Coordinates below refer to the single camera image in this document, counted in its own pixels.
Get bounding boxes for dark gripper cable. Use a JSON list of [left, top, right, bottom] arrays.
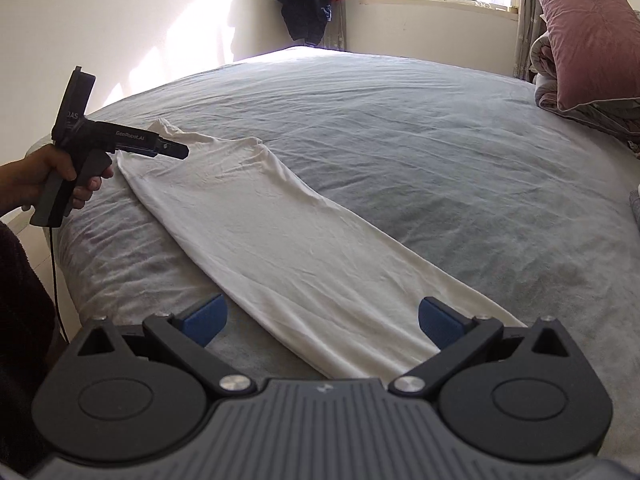
[[47, 225, 74, 344]]

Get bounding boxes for pink velvet pillow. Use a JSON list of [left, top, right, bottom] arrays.
[[534, 0, 640, 112]]

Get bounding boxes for folded grey pink quilt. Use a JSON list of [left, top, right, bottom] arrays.
[[529, 32, 640, 154]]

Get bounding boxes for white pants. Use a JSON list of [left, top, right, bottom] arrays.
[[116, 117, 526, 381]]

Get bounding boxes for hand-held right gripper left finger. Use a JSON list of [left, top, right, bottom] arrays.
[[77, 293, 257, 397]]

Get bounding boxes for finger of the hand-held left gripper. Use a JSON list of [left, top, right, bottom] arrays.
[[152, 134, 190, 161]]

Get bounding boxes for person's left hand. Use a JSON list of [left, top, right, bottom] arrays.
[[0, 143, 115, 213]]

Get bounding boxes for person's dark fuzzy clothing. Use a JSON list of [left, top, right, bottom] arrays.
[[0, 220, 68, 477]]

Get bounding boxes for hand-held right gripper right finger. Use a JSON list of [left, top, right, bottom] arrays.
[[390, 296, 572, 396]]

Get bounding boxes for dark hanging jacket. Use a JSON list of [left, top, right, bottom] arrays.
[[272, 0, 351, 45]]

